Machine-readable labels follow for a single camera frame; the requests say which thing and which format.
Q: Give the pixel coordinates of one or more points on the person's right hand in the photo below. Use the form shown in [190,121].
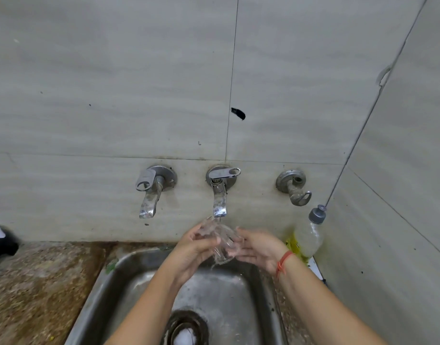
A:
[261,247]

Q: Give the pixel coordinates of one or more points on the black dish rack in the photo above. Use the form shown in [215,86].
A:
[2,244]

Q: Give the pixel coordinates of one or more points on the person's right forearm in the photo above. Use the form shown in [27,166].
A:
[327,312]

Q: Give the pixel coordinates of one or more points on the black tape piece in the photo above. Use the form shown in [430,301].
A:
[238,113]

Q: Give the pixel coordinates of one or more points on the person's left forearm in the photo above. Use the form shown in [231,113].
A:
[141,312]

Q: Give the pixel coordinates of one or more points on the orange wrist thread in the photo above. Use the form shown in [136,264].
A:
[284,264]

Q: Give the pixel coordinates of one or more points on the yellow dish soap bottle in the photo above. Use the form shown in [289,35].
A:
[308,237]

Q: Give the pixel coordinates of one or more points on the person's left hand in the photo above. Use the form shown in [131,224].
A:
[191,251]

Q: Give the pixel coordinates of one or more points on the clear glass cup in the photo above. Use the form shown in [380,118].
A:
[223,240]

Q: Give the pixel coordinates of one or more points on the stainless steel sink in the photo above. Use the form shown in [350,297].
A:
[97,294]

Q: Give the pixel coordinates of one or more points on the metal sink drain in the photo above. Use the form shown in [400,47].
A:
[185,328]

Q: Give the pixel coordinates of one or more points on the grey wall valve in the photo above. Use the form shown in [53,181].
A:
[291,181]

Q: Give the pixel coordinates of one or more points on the chrome wall tap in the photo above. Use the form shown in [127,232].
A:
[218,183]
[155,181]

